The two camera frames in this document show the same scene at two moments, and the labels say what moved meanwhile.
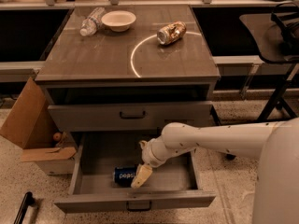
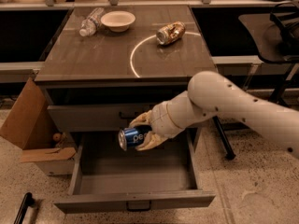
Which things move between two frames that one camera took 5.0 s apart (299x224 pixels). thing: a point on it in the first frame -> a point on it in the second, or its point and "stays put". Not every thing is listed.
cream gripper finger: x=143 y=173 -> x=150 y=140
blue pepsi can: x=123 y=175 -> x=132 y=136
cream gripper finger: x=143 y=144 -> x=144 y=119
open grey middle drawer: x=173 y=183 stays put
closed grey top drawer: x=126 y=118 stays put
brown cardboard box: x=28 y=127 stays put
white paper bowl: x=119 y=21 stays put
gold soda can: x=171 y=33 stays put
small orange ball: x=57 y=136 stays put
